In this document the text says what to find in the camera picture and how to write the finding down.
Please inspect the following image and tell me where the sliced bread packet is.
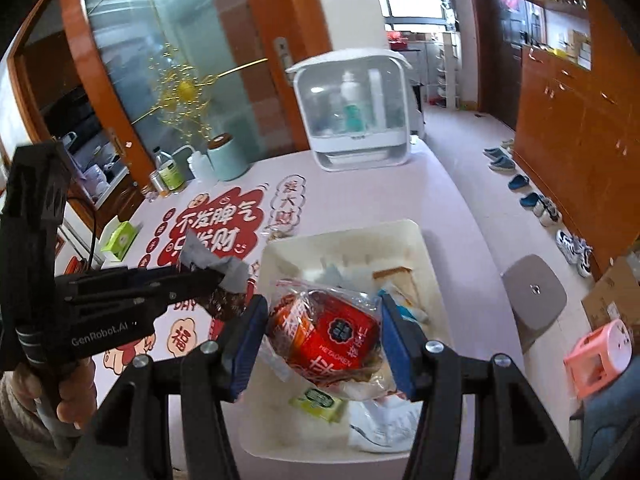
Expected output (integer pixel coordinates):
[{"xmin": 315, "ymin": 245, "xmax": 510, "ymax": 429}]
[{"xmin": 372, "ymin": 266, "xmax": 421, "ymax": 311}]

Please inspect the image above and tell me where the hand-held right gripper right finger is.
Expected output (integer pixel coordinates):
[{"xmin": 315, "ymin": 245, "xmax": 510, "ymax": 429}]
[{"xmin": 380, "ymin": 292, "xmax": 571, "ymax": 480}]

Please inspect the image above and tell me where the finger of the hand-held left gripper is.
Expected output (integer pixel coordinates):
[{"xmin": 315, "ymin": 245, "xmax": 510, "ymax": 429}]
[
  {"xmin": 75, "ymin": 271, "xmax": 225, "ymax": 321},
  {"xmin": 55, "ymin": 266, "xmax": 181, "ymax": 291}
]

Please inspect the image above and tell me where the clear bottle green label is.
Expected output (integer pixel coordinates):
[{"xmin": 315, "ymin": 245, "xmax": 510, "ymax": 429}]
[{"xmin": 151, "ymin": 147, "xmax": 183, "ymax": 192}]

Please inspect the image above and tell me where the person's left hand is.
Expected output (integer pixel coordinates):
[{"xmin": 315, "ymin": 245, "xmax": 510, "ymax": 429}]
[{"xmin": 55, "ymin": 359, "xmax": 98, "ymax": 426}]

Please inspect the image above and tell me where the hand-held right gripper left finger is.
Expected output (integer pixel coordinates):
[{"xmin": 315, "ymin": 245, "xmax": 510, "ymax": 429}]
[{"xmin": 62, "ymin": 294, "xmax": 271, "ymax": 480}]

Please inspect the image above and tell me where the mint green canister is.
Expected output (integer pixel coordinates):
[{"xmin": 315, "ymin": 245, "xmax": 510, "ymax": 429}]
[{"xmin": 206, "ymin": 132, "xmax": 250, "ymax": 182}]

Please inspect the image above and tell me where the black white sneaker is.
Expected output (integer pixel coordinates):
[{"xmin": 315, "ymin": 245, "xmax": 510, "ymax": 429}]
[
  {"xmin": 556, "ymin": 230, "xmax": 581, "ymax": 261},
  {"xmin": 575, "ymin": 242, "xmax": 596, "ymax": 278}
]

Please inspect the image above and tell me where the grey stool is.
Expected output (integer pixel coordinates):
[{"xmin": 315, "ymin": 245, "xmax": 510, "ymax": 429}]
[{"xmin": 501, "ymin": 255, "xmax": 568, "ymax": 333}]

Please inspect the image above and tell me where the large red snack packet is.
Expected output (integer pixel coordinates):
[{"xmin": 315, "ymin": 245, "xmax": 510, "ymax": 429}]
[{"xmin": 265, "ymin": 280, "xmax": 396, "ymax": 403}]

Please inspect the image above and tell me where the light blue packet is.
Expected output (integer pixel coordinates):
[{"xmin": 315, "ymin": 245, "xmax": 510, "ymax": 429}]
[{"xmin": 377, "ymin": 290, "xmax": 431, "ymax": 323}]

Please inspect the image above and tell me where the white storage box clear lid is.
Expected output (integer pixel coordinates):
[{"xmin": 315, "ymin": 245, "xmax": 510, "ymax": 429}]
[{"xmin": 285, "ymin": 47, "xmax": 416, "ymax": 173}]

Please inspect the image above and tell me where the glass door gold decoration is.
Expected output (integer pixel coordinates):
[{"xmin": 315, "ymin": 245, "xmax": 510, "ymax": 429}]
[{"xmin": 80, "ymin": 0, "xmax": 273, "ymax": 181}]

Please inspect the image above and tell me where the yellow-green snack packet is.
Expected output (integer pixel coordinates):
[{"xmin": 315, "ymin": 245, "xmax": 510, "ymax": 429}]
[{"xmin": 290, "ymin": 387, "xmax": 346, "ymax": 423}]

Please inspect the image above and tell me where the white plastic packet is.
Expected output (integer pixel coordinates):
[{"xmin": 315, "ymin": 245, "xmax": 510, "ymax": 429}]
[{"xmin": 347, "ymin": 397, "xmax": 423, "ymax": 453}]

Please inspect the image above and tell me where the green tissue box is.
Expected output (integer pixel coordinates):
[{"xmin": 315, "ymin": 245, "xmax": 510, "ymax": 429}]
[{"xmin": 100, "ymin": 221, "xmax": 140, "ymax": 261}]

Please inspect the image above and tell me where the white shelf rack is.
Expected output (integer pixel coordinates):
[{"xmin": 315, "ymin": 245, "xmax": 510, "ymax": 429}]
[{"xmin": 432, "ymin": 30, "xmax": 461, "ymax": 108}]

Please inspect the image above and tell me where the white plastic tray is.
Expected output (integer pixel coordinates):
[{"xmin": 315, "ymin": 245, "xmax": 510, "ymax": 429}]
[{"xmin": 239, "ymin": 219, "xmax": 468, "ymax": 463}]

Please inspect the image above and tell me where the wooden door metal handle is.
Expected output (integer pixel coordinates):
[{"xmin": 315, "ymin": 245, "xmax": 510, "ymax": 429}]
[{"xmin": 245, "ymin": 0, "xmax": 333, "ymax": 153}]

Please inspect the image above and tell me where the black cable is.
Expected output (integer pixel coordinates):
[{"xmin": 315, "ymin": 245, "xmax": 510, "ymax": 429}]
[{"xmin": 65, "ymin": 195, "xmax": 101, "ymax": 266}]

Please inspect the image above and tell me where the cardboard box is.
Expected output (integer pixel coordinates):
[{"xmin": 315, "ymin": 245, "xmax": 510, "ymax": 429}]
[{"xmin": 582, "ymin": 255, "xmax": 640, "ymax": 341}]

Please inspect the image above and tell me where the dark brown snack packet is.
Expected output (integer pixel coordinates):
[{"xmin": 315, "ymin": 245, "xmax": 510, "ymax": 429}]
[{"xmin": 177, "ymin": 237, "xmax": 251, "ymax": 321}]

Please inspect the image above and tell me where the wooden cabinet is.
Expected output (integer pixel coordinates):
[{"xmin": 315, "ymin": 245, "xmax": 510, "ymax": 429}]
[{"xmin": 512, "ymin": 0, "xmax": 640, "ymax": 266}]

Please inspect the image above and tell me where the dark entrance door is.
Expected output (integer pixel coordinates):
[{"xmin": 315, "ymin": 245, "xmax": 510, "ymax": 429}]
[{"xmin": 480, "ymin": 0, "xmax": 526, "ymax": 131}]

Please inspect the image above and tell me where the blue fabric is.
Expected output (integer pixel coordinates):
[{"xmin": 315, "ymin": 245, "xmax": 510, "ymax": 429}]
[{"xmin": 570, "ymin": 360, "xmax": 640, "ymax": 480}]

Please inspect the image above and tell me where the pink plastic stool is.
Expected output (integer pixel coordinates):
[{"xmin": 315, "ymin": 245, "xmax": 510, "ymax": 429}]
[{"xmin": 564, "ymin": 319, "xmax": 633, "ymax": 401}]

